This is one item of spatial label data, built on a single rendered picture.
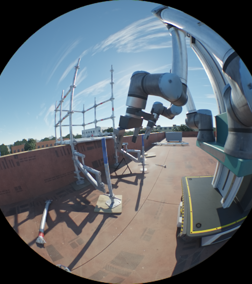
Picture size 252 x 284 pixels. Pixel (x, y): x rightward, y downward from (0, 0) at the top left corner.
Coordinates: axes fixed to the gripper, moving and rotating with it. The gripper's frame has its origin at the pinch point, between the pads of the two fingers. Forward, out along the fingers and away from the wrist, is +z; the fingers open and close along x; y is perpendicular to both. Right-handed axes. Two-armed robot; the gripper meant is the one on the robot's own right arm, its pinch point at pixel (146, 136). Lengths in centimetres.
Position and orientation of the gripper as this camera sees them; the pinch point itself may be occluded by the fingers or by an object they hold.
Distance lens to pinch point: 76.1
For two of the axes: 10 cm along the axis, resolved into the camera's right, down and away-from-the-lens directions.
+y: 8.7, 3.8, -3.2
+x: 3.4, -0.1, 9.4
